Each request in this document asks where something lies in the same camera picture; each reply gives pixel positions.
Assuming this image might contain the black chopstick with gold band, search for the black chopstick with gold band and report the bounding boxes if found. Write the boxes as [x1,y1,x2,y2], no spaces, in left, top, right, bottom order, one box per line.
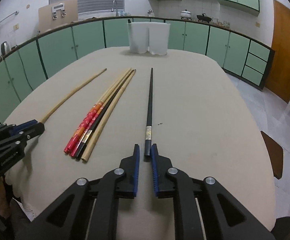
[144,68,153,160]

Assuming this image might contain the chrome sink faucet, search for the chrome sink faucet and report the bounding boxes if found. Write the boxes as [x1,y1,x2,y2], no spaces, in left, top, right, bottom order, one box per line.
[111,0,119,17]

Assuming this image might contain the metal towel rail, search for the metal towel rail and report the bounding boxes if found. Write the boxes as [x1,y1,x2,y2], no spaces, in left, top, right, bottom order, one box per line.
[0,10,19,34]

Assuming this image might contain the white cooking pot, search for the white cooking pot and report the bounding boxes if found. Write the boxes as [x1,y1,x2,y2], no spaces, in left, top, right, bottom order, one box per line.
[181,9,192,21]

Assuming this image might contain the brown wooden door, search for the brown wooden door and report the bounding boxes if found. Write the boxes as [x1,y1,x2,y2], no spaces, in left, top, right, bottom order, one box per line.
[265,0,290,102]

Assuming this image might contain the white double utensil holder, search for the white double utensil holder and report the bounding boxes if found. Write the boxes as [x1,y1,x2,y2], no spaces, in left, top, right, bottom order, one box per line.
[128,22,170,56]

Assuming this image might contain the green lower kitchen cabinets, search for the green lower kitchen cabinets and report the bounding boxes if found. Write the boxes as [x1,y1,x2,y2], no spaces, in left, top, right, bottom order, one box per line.
[0,16,275,126]

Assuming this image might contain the brown cardboard board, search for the brown cardboard board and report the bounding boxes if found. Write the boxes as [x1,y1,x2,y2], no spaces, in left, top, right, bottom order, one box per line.
[38,0,78,33]

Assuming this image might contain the steel electric kettle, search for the steel electric kettle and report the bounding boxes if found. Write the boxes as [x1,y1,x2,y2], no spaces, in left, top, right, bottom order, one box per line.
[0,41,10,56]

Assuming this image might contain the plain bamboo chopstick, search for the plain bamboo chopstick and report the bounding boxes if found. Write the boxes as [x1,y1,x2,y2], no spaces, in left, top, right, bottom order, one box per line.
[39,68,107,124]

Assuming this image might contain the black wok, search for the black wok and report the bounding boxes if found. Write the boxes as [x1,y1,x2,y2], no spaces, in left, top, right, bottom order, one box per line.
[196,13,212,23]

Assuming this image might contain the brown wooden chair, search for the brown wooden chair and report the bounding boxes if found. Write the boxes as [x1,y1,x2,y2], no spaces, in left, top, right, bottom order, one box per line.
[261,131,283,179]

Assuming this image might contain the plain wooden chopstick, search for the plain wooden chopstick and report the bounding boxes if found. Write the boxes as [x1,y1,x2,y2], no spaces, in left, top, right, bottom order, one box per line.
[80,69,136,163]

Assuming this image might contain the red orange patterned chopstick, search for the red orange patterned chopstick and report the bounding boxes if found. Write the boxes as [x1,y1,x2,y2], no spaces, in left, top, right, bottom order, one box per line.
[64,68,131,154]

